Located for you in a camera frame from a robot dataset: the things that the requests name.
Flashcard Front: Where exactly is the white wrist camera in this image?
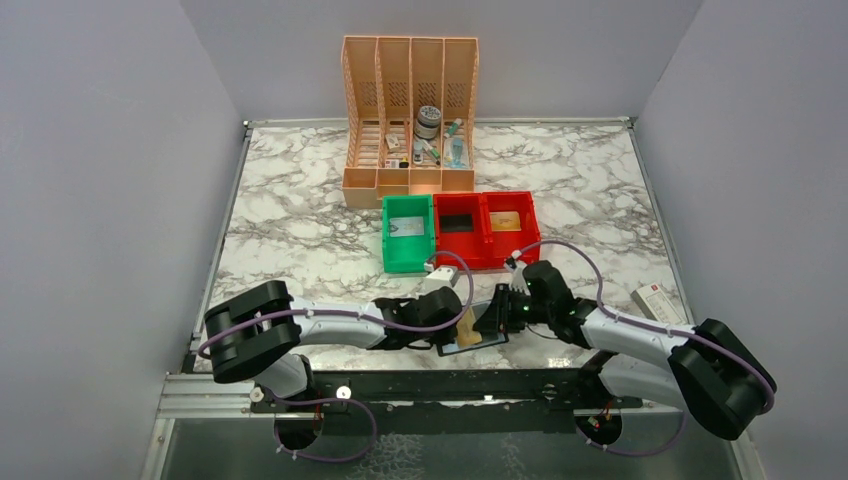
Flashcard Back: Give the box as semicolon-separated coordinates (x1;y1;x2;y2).
504;250;527;284
422;265;459;292

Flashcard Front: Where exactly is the peach desk file organizer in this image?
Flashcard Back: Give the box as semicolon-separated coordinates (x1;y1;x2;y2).
341;35;480;209

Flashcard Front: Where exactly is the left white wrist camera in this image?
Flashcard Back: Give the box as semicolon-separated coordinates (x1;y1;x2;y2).
422;265;459;292

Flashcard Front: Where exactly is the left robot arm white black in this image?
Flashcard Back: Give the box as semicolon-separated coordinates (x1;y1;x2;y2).
197;281;470;400

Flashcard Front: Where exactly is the black card holder wallet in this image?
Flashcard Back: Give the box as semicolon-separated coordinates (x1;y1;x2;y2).
437;333;508;357

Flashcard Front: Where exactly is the small white box in organizer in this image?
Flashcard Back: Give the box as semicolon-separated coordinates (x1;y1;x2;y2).
385;133;401;151

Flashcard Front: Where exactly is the gold credit card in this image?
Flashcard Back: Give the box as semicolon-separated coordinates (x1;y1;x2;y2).
455;308;483;348

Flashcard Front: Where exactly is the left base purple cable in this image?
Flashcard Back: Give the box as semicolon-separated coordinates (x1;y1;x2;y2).
272;397;379;464

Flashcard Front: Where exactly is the red plastic bin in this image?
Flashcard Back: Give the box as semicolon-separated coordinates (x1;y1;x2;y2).
433;193;491;270
482;191;541;269

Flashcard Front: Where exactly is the small white box red label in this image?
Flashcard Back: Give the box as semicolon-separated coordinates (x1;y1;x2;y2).
631;283;688;325

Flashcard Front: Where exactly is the green plastic bin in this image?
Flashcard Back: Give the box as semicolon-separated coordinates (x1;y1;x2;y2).
381;195;435;274

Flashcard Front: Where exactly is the black card in red bin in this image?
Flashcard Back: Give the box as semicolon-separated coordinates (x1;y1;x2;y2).
439;214;474;234

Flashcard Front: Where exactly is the round grey tin jar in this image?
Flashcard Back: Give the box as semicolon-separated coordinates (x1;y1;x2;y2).
413;105;442;141

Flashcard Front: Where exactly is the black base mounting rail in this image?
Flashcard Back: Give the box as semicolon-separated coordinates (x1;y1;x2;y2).
250;368;644;416

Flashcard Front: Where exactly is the green marker pen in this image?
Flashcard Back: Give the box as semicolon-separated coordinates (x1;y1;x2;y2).
420;140;441;165

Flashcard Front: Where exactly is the small white bottle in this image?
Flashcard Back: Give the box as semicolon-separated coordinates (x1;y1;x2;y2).
413;142;423;165

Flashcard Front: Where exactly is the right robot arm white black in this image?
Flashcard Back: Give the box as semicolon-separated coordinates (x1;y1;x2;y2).
473;261;777;440

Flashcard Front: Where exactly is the gold card in red bin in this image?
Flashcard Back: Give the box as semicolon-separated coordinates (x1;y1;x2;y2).
490;211;522;233

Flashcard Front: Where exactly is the blue packaged item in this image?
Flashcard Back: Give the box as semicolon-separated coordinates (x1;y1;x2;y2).
442;136;469;169

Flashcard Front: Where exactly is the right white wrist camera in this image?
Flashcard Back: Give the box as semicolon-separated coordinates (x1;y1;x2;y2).
504;250;527;284

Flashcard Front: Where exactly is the silver card in green bin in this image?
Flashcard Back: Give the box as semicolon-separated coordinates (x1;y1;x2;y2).
388;216;425;238

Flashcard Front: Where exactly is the green capped tube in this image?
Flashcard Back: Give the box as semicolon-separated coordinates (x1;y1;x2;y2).
444;118;463;138

